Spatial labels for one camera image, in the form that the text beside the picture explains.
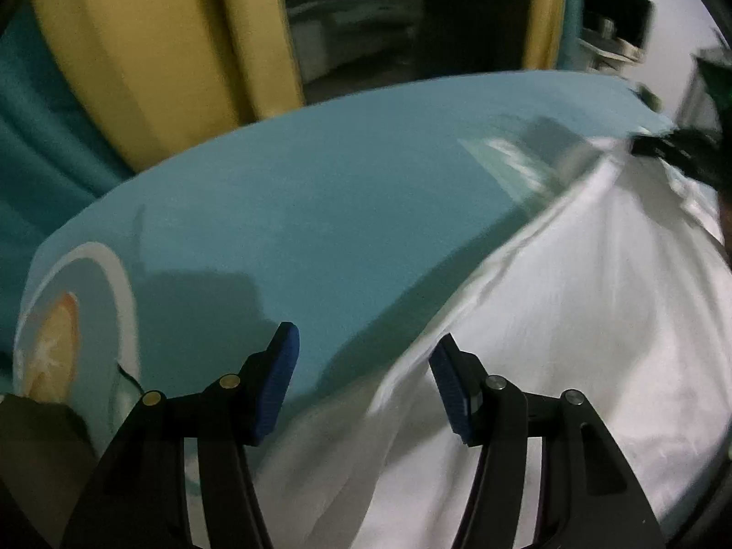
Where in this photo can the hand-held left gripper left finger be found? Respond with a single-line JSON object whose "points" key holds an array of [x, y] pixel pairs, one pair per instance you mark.
{"points": [[277, 383]]}

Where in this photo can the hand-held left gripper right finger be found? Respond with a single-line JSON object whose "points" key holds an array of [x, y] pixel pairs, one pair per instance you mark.
{"points": [[454, 394]]}

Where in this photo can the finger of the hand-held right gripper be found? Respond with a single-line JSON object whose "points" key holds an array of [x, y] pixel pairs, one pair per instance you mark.
{"points": [[649, 146]]}

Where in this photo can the white shirt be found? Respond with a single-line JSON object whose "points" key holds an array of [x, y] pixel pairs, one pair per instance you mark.
{"points": [[572, 326]]}

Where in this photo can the white computer desk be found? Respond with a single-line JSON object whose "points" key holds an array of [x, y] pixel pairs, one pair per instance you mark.
{"points": [[612, 54]]}

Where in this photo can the black monitor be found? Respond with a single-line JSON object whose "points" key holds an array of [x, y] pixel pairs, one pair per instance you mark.
{"points": [[617, 11]]}

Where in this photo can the narrow teal curtain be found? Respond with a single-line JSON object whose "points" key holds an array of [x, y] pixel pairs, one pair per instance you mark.
{"points": [[573, 11]]}

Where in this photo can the narrow yellow curtain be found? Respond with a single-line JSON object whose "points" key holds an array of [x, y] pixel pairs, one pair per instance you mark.
{"points": [[546, 11]]}

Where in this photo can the teal printed blanket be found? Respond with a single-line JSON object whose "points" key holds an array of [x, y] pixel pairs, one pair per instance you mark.
{"points": [[320, 211]]}

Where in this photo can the glass sliding door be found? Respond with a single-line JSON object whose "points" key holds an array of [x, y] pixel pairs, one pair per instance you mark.
{"points": [[400, 11]]}

